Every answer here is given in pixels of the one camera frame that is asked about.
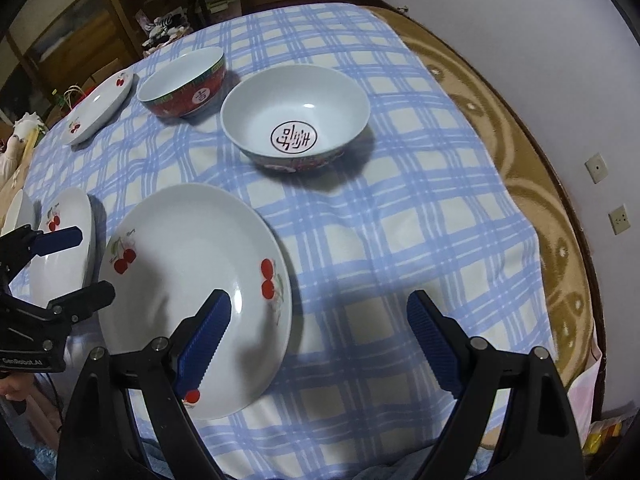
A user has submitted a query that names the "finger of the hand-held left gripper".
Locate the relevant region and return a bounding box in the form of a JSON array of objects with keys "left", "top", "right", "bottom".
[
  {"left": 0, "top": 225, "right": 83, "bottom": 281},
  {"left": 47, "top": 280, "right": 117, "bottom": 323}
]

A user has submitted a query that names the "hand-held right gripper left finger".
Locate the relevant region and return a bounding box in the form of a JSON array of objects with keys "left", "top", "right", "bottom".
[{"left": 59, "top": 288, "right": 232, "bottom": 480}]

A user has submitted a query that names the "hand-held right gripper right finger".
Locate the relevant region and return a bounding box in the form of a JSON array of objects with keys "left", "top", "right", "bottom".
[{"left": 406, "top": 290, "right": 586, "bottom": 480}]

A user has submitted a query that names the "white cherry print plate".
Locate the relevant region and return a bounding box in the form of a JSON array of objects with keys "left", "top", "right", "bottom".
[
  {"left": 27, "top": 187, "right": 97, "bottom": 306},
  {"left": 63, "top": 71, "right": 135, "bottom": 147},
  {"left": 97, "top": 183, "right": 293, "bottom": 420}
]

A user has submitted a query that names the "red patterned bowl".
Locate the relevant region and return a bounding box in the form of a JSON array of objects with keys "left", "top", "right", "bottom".
[{"left": 137, "top": 46, "right": 227, "bottom": 118}]

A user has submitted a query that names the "white bowl with red emblem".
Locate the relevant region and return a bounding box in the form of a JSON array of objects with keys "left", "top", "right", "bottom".
[{"left": 220, "top": 65, "right": 371, "bottom": 173}]

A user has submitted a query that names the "white and pink plush toy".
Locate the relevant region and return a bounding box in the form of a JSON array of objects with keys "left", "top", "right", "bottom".
[{"left": 0, "top": 135, "right": 26, "bottom": 183}]

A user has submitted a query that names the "white fluffy plush toy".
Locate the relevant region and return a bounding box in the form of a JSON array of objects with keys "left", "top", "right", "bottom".
[{"left": 14, "top": 112, "right": 45, "bottom": 137}]

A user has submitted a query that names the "blue fleece towel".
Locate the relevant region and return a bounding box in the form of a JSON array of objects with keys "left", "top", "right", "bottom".
[{"left": 472, "top": 437, "right": 503, "bottom": 480}]

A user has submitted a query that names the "blue checked cloth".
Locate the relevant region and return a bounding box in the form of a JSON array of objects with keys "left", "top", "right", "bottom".
[{"left": 10, "top": 2, "right": 543, "bottom": 461}]

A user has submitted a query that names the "wooden glass door cabinet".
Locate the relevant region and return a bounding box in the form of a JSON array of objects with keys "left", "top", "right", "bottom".
[{"left": 0, "top": 0, "right": 146, "bottom": 126}]

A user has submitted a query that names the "woven basket with socks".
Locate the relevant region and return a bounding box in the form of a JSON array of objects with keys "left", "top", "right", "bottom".
[{"left": 137, "top": 7, "right": 193, "bottom": 51}]

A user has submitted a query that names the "black stand table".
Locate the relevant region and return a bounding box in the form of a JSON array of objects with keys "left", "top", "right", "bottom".
[{"left": 185, "top": 0, "right": 241, "bottom": 26}]

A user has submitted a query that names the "beige wall socket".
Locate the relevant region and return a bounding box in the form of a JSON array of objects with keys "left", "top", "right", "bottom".
[
  {"left": 586, "top": 152, "right": 609, "bottom": 184},
  {"left": 608, "top": 203, "right": 631, "bottom": 236}
]

